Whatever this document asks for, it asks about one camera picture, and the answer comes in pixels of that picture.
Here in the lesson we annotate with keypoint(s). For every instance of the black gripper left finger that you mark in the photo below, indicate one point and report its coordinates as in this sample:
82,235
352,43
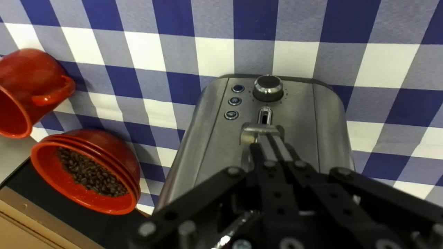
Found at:
216,202

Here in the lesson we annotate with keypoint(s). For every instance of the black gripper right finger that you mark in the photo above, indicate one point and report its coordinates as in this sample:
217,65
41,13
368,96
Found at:
350,202

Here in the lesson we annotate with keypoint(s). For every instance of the stainless steel two-slot toaster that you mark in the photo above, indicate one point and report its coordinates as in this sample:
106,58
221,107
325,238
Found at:
216,138

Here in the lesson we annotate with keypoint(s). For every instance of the silver toaster lever switch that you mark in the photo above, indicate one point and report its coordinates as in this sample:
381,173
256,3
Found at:
250,130

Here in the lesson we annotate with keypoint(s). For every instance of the black toaster dial knob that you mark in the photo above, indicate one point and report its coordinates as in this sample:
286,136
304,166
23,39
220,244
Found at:
267,89

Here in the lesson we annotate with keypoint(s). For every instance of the red ceramic bowl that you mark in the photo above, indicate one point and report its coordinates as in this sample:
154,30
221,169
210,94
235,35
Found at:
118,156

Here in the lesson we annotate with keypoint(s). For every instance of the dark coffee beans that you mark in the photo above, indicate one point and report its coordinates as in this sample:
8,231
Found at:
90,173

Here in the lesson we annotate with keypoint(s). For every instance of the blue white checkered tablecloth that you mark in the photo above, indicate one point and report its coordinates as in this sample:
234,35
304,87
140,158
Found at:
322,46

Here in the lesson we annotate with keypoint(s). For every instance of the red ceramic mug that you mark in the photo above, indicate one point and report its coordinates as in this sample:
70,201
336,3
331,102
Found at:
28,78

